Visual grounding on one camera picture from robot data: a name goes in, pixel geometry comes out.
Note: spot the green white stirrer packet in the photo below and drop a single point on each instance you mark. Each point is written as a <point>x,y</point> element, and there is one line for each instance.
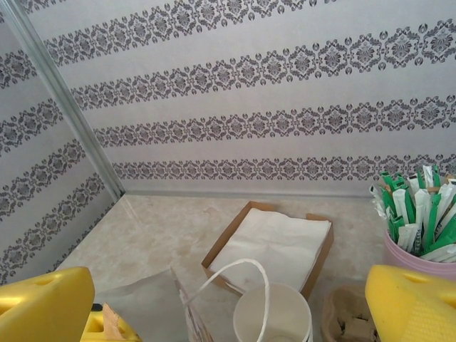
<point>422,210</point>
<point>449,210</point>
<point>435,185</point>
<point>379,203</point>
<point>393,192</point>

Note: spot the white paper carrier bag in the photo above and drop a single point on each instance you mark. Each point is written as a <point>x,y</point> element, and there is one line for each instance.
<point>149,306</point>

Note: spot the stack of paper cups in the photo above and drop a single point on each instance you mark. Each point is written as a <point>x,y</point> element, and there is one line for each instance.
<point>281,313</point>

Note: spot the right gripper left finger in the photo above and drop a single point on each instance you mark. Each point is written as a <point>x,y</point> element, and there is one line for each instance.
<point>42,310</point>

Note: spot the stack of brown cup carriers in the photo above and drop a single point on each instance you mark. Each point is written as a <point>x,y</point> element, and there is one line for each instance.
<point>345,313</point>

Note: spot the back aluminium frame rail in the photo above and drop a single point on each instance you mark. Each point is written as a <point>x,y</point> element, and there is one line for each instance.
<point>249,194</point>

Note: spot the white napkin stack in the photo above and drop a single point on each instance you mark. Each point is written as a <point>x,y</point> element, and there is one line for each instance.
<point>274,242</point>

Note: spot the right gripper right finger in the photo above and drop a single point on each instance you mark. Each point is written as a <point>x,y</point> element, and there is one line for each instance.
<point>417,306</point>

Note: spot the pink holder cup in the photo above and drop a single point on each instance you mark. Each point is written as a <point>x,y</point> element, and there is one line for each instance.
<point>402,258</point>

